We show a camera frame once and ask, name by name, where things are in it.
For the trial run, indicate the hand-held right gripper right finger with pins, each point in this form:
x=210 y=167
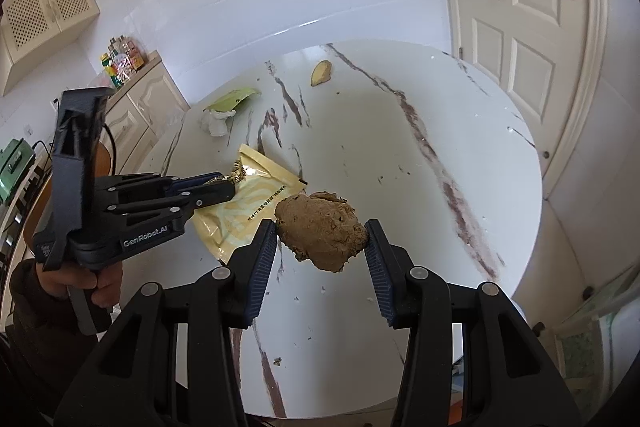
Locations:
x=379 y=272

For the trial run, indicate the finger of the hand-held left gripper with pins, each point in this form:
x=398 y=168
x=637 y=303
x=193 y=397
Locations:
x=165 y=212
x=150 y=186

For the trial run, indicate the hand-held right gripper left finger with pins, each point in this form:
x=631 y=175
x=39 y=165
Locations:
x=262 y=267

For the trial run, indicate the pale yellow foil packet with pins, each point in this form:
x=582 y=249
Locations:
x=255 y=199

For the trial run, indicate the brown lump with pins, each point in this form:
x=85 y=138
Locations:
x=320 y=227

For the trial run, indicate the person's left forearm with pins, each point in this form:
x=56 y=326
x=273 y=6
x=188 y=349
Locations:
x=35 y=342

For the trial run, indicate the person's left hand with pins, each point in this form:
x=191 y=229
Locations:
x=107 y=284

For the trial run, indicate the green kitchen appliance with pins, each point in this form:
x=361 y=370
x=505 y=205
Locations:
x=15 y=167

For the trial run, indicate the cream floor cabinet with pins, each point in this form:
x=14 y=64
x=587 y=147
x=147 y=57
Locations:
x=145 y=107

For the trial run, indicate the crumpled white tissue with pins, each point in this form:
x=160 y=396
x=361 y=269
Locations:
x=217 y=123

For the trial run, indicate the light green wrapper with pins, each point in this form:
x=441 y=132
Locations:
x=232 y=99

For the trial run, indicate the clear seasoning jar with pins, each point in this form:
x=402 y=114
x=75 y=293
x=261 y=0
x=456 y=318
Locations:
x=134 y=54

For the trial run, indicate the patterned floor mat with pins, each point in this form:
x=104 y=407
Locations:
x=595 y=337

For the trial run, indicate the white panel door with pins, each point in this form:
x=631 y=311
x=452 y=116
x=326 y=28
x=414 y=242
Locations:
x=530 y=72

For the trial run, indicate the cream lattice wall cabinet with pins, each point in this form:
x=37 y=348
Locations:
x=45 y=7

